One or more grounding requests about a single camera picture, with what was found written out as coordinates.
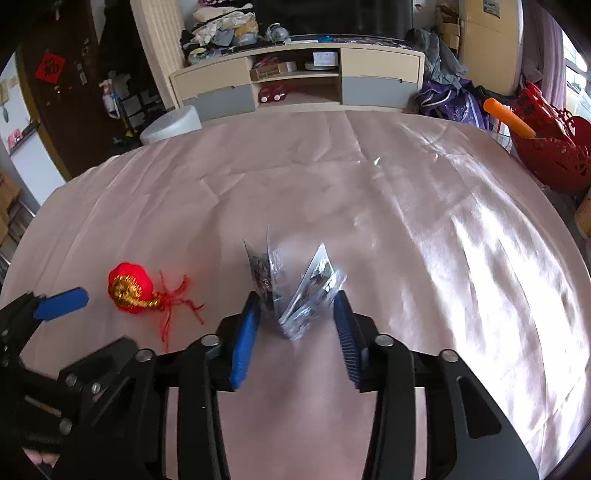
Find white cabinet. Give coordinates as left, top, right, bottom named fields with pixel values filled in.
left=7, top=122, right=72, bottom=197

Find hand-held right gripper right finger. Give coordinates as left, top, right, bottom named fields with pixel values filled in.
left=332, top=291, right=541, bottom=480

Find stacked cardboard boxes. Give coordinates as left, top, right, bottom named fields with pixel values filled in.
left=434, top=4, right=462, bottom=51

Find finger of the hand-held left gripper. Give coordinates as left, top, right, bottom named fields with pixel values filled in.
left=0, top=287, right=89, bottom=337
left=58, top=337, right=139, bottom=402

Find person's left hand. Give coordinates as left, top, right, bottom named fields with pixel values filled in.
left=25, top=450, right=61, bottom=468

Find pile of clothes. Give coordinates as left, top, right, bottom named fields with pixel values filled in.
left=180, top=0, right=259, bottom=65

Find red gold lantern ornament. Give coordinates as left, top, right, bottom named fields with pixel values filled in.
left=107, top=262, right=205, bottom=355

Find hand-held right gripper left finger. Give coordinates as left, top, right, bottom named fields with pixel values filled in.
left=53, top=291, right=262, bottom=480

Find brown cardboard box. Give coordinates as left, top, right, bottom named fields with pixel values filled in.
left=250, top=62, right=296, bottom=81

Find grey cloth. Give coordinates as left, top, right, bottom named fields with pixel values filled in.
left=406, top=28, right=469, bottom=100

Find orange stick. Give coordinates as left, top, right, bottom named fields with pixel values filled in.
left=483, top=98, right=536, bottom=138

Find purple cloth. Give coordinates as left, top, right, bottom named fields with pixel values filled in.
left=416, top=78, right=490, bottom=130

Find red openwork basket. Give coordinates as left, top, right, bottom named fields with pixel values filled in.
left=510, top=82, right=591, bottom=195

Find clear plastic packaging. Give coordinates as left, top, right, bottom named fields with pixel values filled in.
left=243, top=224, right=348, bottom=342

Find white spray bottle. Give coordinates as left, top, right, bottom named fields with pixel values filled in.
left=100, top=78, right=122, bottom=114

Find pink satin tablecloth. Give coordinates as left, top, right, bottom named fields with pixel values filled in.
left=0, top=111, right=585, bottom=480

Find dark wooden door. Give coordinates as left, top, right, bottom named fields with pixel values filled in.
left=16, top=0, right=139, bottom=181

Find purple curtain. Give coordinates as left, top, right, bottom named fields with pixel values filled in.
left=526, top=0, right=578, bottom=107

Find cream grey media cabinet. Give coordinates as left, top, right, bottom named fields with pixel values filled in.
left=168, top=41, right=426, bottom=123

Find black television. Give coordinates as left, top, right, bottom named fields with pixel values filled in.
left=249, top=0, right=414, bottom=38

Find cream tall cabinet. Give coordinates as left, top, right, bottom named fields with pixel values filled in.
left=457, top=0, right=525, bottom=95

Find white round stool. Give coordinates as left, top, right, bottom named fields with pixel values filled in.
left=140, top=105, right=204, bottom=146

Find black wire rack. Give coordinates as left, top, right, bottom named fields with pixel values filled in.
left=111, top=69, right=162, bottom=139

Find red paper door decoration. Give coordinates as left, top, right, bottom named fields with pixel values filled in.
left=36, top=52, right=66, bottom=84

